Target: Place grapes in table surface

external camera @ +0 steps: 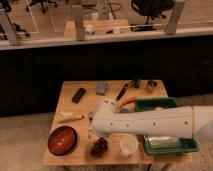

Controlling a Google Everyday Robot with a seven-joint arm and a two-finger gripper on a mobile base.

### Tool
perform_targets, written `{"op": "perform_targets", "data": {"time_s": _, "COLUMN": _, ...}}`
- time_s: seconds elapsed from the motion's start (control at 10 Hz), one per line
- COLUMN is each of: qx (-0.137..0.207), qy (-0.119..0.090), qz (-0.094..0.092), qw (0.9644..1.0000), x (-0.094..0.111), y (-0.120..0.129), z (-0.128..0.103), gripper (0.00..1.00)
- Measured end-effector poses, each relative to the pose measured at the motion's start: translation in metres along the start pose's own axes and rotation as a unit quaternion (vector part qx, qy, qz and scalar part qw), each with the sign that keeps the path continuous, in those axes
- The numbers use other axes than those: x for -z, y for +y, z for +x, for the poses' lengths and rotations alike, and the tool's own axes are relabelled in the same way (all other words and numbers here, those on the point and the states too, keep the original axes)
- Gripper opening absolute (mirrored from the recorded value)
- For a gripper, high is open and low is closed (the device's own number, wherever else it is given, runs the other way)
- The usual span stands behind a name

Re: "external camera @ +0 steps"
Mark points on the black office chair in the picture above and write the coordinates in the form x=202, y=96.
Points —
x=151, y=8

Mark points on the black rectangular block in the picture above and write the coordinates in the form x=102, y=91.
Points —
x=78, y=95

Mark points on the black handled knife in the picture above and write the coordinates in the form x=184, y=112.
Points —
x=123, y=90

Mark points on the small metal can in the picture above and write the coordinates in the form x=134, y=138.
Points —
x=151, y=85

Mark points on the dark grape bunch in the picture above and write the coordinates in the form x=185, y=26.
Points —
x=99, y=148

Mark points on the blue glass cup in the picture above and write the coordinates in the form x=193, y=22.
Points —
x=124, y=110

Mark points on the blue sponge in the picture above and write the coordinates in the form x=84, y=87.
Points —
x=101, y=88

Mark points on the orange carrot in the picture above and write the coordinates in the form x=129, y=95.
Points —
x=127, y=101

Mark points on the green plastic tray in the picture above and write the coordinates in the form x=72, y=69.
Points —
x=161, y=145

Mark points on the red wooden bowl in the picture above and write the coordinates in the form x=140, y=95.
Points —
x=62, y=140

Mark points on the yellow banana piece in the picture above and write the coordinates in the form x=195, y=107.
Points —
x=69, y=116

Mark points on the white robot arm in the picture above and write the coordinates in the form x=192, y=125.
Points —
x=183, y=122

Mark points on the metal fork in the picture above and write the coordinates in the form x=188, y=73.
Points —
x=90, y=117

